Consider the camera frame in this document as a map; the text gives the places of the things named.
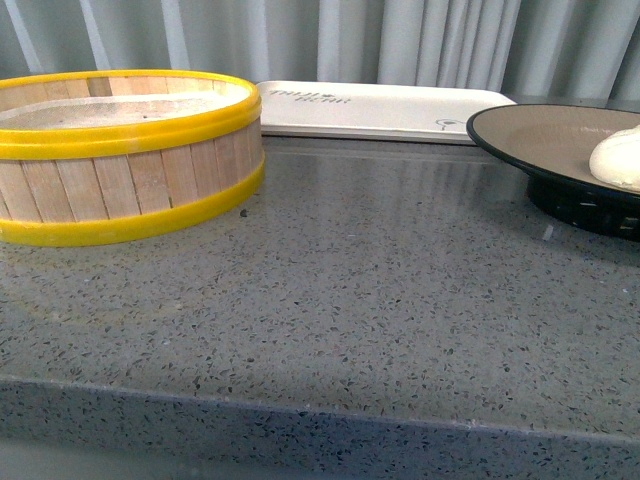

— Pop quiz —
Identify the grey curtain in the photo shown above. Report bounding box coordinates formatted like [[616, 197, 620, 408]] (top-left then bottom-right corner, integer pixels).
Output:
[[1, 1, 639, 101]]

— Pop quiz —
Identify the wooden steamer with yellow rings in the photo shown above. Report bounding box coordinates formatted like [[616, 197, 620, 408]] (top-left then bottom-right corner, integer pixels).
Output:
[[1, 70, 265, 247]]

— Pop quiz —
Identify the white steamed bun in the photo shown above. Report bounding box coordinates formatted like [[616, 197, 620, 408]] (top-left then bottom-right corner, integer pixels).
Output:
[[589, 126, 639, 191]]

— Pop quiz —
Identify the white rectangular tray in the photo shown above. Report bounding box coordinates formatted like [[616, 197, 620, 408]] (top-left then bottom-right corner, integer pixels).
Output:
[[258, 81, 514, 145]]

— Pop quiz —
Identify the beige plate with black rim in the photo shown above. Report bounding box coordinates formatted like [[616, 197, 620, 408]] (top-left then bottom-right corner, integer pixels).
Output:
[[466, 104, 639, 241]]

